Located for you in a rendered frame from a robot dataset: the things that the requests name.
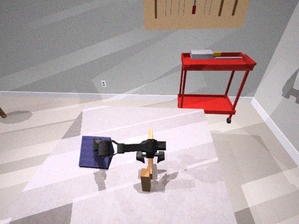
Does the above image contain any brown wooden post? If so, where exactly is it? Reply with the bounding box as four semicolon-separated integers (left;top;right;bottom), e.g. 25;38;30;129
140;168;151;192

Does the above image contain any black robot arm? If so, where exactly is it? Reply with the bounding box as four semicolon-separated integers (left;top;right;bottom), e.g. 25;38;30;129
93;137;166;157

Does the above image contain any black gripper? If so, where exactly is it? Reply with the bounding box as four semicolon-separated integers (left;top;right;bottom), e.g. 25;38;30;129
136;151;164;163

